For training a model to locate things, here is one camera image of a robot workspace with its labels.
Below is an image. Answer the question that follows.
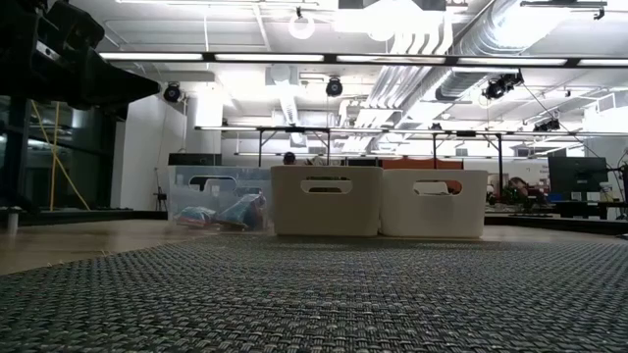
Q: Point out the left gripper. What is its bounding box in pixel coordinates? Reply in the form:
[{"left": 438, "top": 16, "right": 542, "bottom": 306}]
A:
[{"left": 0, "top": 0, "right": 161, "bottom": 121}]

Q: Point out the black flat screen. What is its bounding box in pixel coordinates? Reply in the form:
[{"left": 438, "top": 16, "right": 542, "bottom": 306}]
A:
[{"left": 168, "top": 152, "right": 223, "bottom": 167}]

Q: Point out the clear plastic bin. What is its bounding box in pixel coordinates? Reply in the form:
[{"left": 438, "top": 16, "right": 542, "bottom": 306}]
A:
[{"left": 168, "top": 165, "right": 274, "bottom": 231}]

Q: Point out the overhead light bar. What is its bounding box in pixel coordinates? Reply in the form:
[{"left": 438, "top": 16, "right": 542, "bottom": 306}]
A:
[{"left": 97, "top": 51, "right": 628, "bottom": 69}]

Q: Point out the round ceiling lamp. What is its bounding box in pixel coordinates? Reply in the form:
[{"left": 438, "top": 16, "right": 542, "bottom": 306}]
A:
[{"left": 287, "top": 7, "right": 316, "bottom": 41}]

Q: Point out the grey plastic bin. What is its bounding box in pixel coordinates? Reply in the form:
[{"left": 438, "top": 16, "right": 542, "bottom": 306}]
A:
[{"left": 270, "top": 165, "right": 385, "bottom": 237}]

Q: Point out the grey woven placemat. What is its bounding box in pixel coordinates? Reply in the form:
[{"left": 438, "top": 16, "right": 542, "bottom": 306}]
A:
[{"left": 0, "top": 233, "right": 628, "bottom": 353}]

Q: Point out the orange partition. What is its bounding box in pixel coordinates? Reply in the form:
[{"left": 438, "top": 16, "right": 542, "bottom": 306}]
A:
[{"left": 382, "top": 157, "right": 465, "bottom": 171}]

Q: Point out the white plastic bin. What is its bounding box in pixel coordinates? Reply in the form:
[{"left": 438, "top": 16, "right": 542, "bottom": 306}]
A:
[{"left": 380, "top": 169, "right": 490, "bottom": 239}]

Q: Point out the black computer monitor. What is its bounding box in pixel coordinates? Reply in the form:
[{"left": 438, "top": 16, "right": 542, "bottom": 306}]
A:
[{"left": 548, "top": 156, "right": 609, "bottom": 196}]

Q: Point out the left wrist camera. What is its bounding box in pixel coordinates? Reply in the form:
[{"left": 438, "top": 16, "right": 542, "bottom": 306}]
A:
[{"left": 48, "top": 0, "right": 105, "bottom": 50}]

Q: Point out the yellow extension cable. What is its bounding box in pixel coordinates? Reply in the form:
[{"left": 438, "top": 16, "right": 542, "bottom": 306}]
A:
[{"left": 29, "top": 100, "right": 91, "bottom": 211}]

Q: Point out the black background table frame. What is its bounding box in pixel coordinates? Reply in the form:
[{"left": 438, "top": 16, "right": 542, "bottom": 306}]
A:
[{"left": 194, "top": 125, "right": 506, "bottom": 197}]

